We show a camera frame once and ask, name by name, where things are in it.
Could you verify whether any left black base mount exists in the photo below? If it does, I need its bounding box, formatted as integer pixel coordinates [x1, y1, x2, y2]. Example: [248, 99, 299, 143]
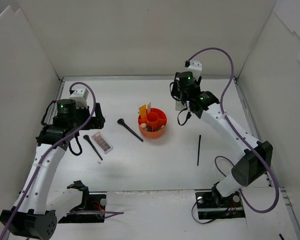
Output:
[58, 180, 107, 224]

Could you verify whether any orange round organizer container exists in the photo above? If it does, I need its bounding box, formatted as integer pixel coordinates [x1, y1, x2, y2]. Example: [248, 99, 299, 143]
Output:
[137, 107, 168, 140]

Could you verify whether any orange sunscreen tube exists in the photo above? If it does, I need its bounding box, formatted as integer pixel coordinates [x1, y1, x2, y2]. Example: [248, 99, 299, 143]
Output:
[138, 105, 147, 120]

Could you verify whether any dark green round compact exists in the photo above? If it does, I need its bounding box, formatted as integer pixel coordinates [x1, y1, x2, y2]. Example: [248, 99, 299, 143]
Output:
[146, 126, 152, 132]

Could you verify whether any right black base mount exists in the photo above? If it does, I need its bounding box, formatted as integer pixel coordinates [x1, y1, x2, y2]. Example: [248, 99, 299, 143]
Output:
[191, 190, 246, 225]

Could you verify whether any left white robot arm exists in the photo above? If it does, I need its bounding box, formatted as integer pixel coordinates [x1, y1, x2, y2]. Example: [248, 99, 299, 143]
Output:
[0, 98, 106, 240]

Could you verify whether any beige concealer tube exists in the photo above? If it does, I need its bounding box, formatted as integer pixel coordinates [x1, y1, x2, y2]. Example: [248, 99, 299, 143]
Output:
[147, 102, 152, 113]

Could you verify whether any brown eyeshadow palette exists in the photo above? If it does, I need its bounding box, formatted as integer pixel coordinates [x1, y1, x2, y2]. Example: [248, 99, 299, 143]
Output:
[91, 131, 113, 154]

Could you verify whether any large black makeup brush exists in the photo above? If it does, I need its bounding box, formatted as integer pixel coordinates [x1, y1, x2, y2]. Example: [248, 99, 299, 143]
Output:
[117, 118, 144, 142]

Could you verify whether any small black makeup brush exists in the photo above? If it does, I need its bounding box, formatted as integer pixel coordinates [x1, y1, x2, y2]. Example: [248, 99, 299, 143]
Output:
[83, 134, 103, 161]

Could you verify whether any beige makeup sponge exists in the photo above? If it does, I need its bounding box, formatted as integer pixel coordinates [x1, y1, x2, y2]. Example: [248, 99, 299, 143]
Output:
[140, 123, 147, 129]

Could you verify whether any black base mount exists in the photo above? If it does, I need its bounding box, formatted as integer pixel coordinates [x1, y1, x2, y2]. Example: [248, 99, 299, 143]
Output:
[58, 180, 107, 224]
[191, 190, 246, 225]

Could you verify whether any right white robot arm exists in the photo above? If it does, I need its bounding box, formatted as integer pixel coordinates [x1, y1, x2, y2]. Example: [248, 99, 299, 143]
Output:
[171, 71, 273, 206]

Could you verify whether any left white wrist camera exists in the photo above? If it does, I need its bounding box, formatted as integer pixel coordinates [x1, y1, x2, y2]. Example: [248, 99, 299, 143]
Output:
[69, 87, 89, 109]

